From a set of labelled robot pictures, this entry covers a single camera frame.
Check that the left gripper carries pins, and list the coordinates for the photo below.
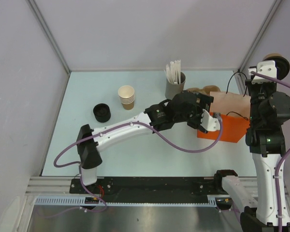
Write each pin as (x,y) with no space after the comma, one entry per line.
(205,101)

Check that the orange paper bag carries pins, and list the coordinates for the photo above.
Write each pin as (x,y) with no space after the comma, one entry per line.
(235,111)

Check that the single brown paper cup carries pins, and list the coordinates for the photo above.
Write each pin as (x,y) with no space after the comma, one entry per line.
(271,56)

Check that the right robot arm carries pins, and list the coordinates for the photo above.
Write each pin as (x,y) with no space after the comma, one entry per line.
(269,109)

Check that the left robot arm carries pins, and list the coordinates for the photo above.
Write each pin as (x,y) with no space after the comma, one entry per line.
(189,107)

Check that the remaining cardboard cup carrier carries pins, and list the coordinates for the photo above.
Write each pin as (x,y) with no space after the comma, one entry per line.
(205,90)

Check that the grey cylindrical holder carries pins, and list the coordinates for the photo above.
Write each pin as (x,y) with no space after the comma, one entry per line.
(173,89)

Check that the stack of brown paper cups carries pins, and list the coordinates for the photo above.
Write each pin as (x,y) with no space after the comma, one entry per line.
(127,96)

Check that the stack of black lids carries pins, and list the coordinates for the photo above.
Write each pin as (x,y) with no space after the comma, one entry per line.
(102,112)

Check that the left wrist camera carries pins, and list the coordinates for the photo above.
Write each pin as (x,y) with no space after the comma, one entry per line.
(211,122)

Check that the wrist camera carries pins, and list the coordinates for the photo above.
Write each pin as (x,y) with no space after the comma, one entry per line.
(267,68)
(211,122)

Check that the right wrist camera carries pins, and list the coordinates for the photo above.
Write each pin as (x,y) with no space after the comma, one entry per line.
(267,68)

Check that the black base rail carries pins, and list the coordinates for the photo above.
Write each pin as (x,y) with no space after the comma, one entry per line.
(155,189)

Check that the white slotted cable duct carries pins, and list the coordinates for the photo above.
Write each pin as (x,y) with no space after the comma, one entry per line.
(208,201)

